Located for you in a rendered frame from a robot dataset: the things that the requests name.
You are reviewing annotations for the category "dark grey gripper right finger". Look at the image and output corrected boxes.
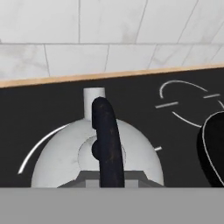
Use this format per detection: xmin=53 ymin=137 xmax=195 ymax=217
xmin=123 ymin=171 xmax=164 ymax=188

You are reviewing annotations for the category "white kettle with black handle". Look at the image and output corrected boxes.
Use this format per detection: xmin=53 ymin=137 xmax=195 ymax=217
xmin=31 ymin=87 xmax=165 ymax=188

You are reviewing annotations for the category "black pan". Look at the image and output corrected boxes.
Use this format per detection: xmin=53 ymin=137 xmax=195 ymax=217
xmin=196 ymin=110 xmax=224 ymax=188

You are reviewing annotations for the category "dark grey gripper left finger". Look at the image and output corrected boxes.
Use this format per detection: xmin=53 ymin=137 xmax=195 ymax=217
xmin=57 ymin=171 xmax=102 ymax=188

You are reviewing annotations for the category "black hob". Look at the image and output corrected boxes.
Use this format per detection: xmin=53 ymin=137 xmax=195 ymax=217
xmin=0 ymin=67 xmax=224 ymax=188

